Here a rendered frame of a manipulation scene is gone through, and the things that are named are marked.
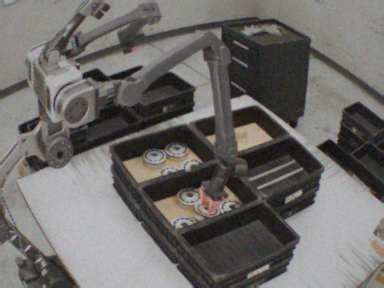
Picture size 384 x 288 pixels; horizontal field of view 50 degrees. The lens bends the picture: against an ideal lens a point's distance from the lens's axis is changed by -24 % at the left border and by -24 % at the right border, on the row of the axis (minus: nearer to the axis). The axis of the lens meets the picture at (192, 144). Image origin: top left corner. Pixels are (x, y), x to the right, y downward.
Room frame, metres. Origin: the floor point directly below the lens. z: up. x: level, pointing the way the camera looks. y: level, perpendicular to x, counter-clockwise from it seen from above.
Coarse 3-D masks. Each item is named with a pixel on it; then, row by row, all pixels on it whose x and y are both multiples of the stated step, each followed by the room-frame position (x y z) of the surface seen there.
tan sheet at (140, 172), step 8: (192, 152) 1.96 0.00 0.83; (136, 160) 1.87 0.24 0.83; (168, 160) 1.89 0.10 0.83; (184, 160) 1.90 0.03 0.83; (200, 160) 1.90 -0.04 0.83; (128, 168) 1.81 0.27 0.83; (136, 168) 1.82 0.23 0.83; (144, 168) 1.82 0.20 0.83; (160, 168) 1.83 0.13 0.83; (136, 176) 1.76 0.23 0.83; (144, 176) 1.77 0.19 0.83; (152, 176) 1.77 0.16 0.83
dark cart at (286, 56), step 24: (240, 24) 3.61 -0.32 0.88; (264, 24) 3.73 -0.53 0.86; (240, 48) 3.35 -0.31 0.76; (264, 48) 3.16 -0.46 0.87; (288, 48) 3.33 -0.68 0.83; (240, 72) 3.34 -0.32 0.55; (264, 72) 3.17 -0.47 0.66; (288, 72) 3.35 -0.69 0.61; (264, 96) 3.19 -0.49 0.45; (288, 96) 3.37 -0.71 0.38; (288, 120) 3.38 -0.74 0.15
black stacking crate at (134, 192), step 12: (168, 132) 1.98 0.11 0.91; (180, 132) 2.01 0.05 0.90; (132, 144) 1.89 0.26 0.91; (144, 144) 1.92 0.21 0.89; (156, 144) 1.95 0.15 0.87; (192, 144) 1.97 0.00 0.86; (120, 156) 1.85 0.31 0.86; (132, 156) 1.88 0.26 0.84; (204, 156) 1.89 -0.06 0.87; (120, 168) 1.74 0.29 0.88; (120, 180) 1.73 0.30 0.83; (132, 192) 1.64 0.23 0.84
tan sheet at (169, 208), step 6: (228, 192) 1.70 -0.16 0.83; (168, 198) 1.64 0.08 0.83; (174, 198) 1.64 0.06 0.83; (228, 198) 1.66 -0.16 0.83; (234, 198) 1.66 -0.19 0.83; (156, 204) 1.59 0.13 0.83; (162, 204) 1.59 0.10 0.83; (168, 204) 1.60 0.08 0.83; (174, 204) 1.60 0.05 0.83; (162, 210) 1.56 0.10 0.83; (168, 210) 1.56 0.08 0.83; (174, 210) 1.56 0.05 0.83; (180, 210) 1.57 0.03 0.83; (186, 210) 1.57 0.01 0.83; (168, 216) 1.52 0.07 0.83; (174, 216) 1.53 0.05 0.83; (180, 216) 1.53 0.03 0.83; (186, 216) 1.53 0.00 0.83; (192, 216) 1.53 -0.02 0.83
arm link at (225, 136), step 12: (204, 60) 1.70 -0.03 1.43; (216, 60) 1.66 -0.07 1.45; (228, 60) 1.64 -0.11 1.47; (216, 72) 1.63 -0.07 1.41; (216, 84) 1.63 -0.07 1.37; (228, 84) 1.65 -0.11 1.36; (216, 96) 1.62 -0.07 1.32; (228, 96) 1.63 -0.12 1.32; (216, 108) 1.61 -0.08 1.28; (228, 108) 1.62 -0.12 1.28; (216, 120) 1.61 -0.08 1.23; (228, 120) 1.60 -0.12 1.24; (216, 132) 1.60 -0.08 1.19; (228, 132) 1.58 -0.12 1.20; (216, 144) 1.59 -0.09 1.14; (228, 144) 1.56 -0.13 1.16
